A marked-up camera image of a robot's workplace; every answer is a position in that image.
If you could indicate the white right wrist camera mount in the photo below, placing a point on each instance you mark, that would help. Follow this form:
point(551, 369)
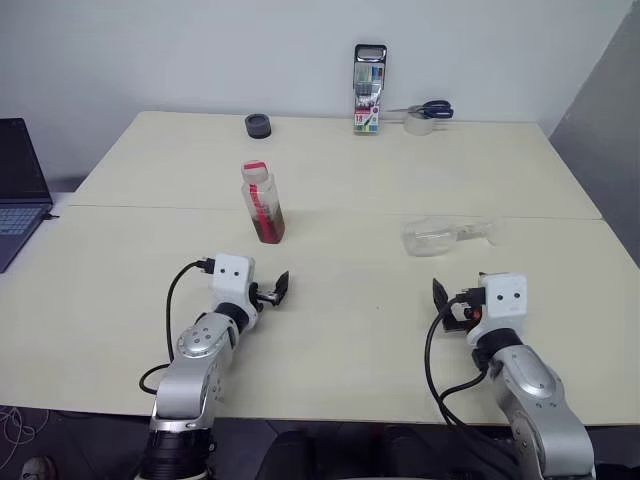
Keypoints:
point(505, 300)

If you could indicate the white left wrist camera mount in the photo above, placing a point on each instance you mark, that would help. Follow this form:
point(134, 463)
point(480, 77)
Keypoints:
point(232, 280)

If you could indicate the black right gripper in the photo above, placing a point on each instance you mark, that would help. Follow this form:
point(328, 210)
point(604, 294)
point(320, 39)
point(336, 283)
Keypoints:
point(470, 301)

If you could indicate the bottle with red liquid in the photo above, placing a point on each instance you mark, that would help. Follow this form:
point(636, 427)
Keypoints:
point(264, 210)

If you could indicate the grey open laptop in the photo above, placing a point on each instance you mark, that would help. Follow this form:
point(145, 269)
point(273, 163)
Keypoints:
point(20, 165)

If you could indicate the marker pen set box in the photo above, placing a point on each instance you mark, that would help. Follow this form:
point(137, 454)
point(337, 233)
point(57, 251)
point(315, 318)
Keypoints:
point(369, 95)

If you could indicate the clear plastic wine glass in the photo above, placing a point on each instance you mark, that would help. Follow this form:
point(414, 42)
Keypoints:
point(425, 237)

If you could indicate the black round cap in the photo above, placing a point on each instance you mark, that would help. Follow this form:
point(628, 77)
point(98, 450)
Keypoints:
point(258, 127)

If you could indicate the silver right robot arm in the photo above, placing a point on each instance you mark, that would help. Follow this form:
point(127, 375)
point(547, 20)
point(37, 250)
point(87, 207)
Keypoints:
point(530, 382)

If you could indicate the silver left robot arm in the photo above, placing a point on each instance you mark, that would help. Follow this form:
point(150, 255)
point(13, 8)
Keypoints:
point(192, 372)

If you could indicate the grey partition panel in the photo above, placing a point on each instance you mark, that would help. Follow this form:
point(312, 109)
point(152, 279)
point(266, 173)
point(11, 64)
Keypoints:
point(600, 125)

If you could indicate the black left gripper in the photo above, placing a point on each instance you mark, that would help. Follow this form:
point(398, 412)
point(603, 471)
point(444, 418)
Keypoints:
point(265, 295)

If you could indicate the clear adhesive tape roll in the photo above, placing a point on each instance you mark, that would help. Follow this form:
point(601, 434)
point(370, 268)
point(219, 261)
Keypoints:
point(419, 126)

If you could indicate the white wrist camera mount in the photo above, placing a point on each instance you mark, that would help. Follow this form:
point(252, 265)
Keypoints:
point(232, 280)
point(505, 300)

